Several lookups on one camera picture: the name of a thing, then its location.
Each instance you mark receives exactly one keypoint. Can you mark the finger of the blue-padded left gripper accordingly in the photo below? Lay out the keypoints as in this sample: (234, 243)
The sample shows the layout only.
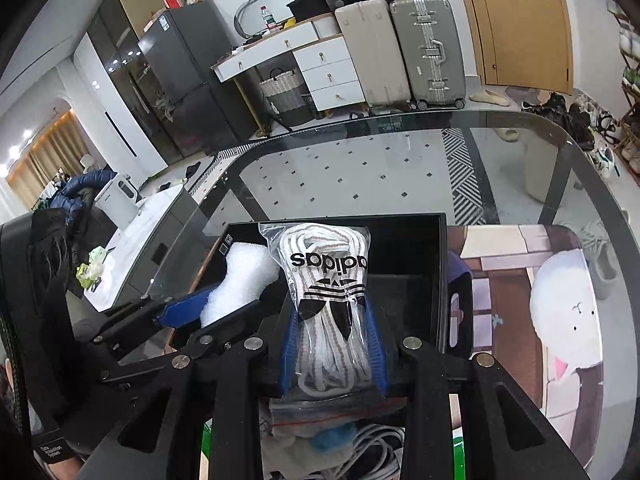
(181, 312)
(217, 338)

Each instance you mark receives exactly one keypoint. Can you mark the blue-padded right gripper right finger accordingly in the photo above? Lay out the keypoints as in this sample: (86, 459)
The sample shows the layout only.
(505, 436)

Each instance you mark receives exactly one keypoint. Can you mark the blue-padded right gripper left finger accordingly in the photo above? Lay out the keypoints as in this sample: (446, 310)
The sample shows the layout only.
(218, 378)

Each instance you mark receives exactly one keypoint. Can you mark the white foam packing piece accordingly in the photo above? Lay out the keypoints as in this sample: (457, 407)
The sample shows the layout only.
(250, 270)

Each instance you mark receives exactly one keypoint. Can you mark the bagged white adidas shoelaces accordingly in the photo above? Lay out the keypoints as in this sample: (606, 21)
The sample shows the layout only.
(326, 378)

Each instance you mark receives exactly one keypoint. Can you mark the black storage box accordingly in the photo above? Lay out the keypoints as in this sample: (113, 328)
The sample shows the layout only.
(407, 277)

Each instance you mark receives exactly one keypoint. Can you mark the person's left hand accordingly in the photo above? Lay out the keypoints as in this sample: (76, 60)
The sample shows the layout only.
(67, 469)

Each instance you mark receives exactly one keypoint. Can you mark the grey marble side cabinet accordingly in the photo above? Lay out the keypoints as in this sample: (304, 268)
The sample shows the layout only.
(134, 254)

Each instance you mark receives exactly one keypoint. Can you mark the white flower bunch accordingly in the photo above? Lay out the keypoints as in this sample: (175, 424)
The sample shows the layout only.
(89, 274)

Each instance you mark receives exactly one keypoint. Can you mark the white electric kettle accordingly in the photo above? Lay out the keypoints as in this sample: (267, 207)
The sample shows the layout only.
(119, 201)

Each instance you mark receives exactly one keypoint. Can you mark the anime girl desk mat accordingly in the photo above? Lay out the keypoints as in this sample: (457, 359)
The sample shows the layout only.
(535, 311)

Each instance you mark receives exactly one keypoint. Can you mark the blue puffer jacket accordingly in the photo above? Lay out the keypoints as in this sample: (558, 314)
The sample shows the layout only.
(68, 197)

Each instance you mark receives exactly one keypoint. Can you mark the woven laundry basket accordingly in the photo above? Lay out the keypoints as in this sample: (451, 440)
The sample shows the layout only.
(288, 97)

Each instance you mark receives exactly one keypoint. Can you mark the white dressing desk with drawers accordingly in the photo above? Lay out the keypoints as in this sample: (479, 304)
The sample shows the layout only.
(315, 47)

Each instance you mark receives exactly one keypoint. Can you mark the black refrigerator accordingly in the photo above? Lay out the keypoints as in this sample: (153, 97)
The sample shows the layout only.
(205, 113)

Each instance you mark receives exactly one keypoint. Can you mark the dark glass display cabinet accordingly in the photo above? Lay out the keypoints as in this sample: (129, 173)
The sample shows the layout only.
(115, 32)

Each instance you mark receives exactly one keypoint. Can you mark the plastic water bottle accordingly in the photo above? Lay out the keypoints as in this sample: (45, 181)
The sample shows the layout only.
(270, 23)

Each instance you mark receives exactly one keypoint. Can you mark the wooden shoe rack with shoes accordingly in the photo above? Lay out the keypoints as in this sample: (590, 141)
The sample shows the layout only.
(628, 43)

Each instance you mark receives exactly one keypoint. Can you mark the silver aluminium suitcase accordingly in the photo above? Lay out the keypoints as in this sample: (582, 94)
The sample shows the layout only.
(430, 45)

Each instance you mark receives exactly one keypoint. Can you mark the beige suitcase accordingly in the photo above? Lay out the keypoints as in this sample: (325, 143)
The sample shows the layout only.
(373, 45)

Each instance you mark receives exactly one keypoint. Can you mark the pile of shoes on floor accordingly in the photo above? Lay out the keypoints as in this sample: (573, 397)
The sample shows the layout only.
(576, 121)

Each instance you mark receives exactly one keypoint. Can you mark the beige slipper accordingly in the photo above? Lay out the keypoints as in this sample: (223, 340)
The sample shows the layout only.
(487, 96)

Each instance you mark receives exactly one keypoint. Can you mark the wooden door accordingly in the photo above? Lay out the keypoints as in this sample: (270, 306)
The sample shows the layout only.
(522, 43)

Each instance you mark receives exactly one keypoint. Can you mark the oval metal mirror frame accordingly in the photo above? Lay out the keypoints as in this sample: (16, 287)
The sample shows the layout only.
(248, 21)

